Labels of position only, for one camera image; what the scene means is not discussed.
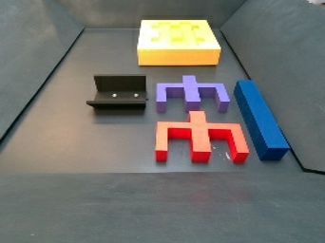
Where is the black angle bracket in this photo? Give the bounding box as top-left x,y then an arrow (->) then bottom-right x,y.
88,74 -> 148,109

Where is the blue long rectangular block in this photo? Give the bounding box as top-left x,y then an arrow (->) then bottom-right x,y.
235,80 -> 291,160

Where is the yellow slotted board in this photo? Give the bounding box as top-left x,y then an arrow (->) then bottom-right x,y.
138,20 -> 221,66

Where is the purple fork-shaped block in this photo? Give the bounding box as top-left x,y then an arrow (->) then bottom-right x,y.
157,75 -> 231,113

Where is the red fork-shaped block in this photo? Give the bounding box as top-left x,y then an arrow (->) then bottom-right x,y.
156,111 -> 249,163

